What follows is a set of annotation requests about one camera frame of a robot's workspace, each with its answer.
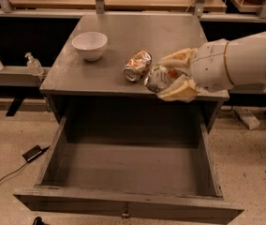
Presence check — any white rounded gripper body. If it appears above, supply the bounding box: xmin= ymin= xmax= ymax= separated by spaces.
xmin=190 ymin=38 xmax=233 ymax=92

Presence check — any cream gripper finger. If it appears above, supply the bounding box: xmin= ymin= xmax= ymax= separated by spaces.
xmin=159 ymin=48 xmax=198 ymax=68
xmin=157 ymin=76 xmax=199 ymax=102

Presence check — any green silver 7up can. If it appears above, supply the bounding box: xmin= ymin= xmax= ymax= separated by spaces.
xmin=144 ymin=66 xmax=183 ymax=93

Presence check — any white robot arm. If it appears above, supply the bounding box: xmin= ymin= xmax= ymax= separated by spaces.
xmin=157 ymin=32 xmax=266 ymax=101

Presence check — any crushed orange soda can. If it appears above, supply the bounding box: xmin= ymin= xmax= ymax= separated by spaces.
xmin=123 ymin=50 xmax=152 ymax=82

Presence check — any open grey top drawer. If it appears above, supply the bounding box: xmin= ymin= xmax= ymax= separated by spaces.
xmin=13 ymin=118 xmax=244 ymax=224

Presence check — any white block on floor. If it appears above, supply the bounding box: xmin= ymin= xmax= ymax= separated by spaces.
xmin=236 ymin=110 xmax=260 ymax=129

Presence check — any white ceramic bowl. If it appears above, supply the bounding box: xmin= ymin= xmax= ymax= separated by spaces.
xmin=72 ymin=32 xmax=108 ymax=61

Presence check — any black power adapter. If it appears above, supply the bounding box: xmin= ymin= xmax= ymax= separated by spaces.
xmin=22 ymin=145 xmax=42 ymax=163

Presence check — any grey low shelf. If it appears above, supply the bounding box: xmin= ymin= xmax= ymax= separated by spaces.
xmin=0 ymin=66 xmax=41 ymax=87

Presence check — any black floor cable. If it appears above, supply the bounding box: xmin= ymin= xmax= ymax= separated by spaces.
xmin=0 ymin=145 xmax=51 ymax=199

